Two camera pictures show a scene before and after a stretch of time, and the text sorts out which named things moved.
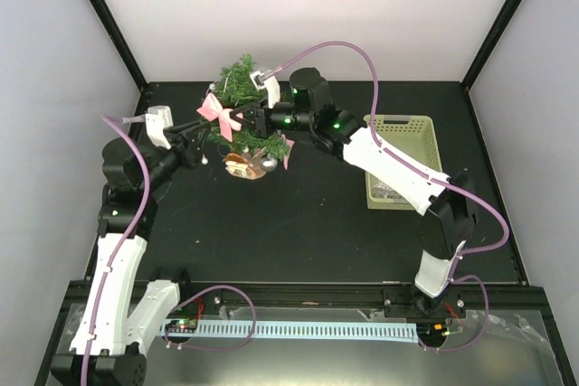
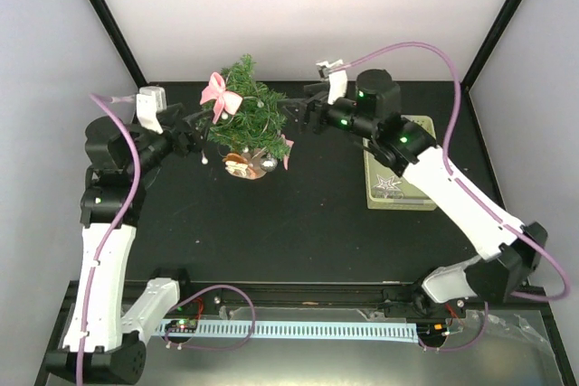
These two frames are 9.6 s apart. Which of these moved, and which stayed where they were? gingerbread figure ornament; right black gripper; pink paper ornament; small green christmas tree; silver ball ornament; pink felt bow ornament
Moved: pink felt bow ornament; right black gripper
Stayed: silver ball ornament; pink paper ornament; gingerbread figure ornament; small green christmas tree
